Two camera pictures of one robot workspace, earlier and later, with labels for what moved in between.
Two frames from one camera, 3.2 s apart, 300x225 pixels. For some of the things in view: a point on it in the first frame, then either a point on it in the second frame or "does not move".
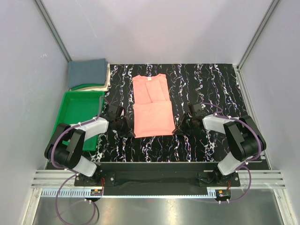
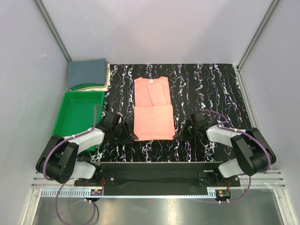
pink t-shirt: [153, 112] does not move
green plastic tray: [73, 107] does not move
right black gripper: [181, 128] → [182, 134]
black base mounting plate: [157, 178] does not move
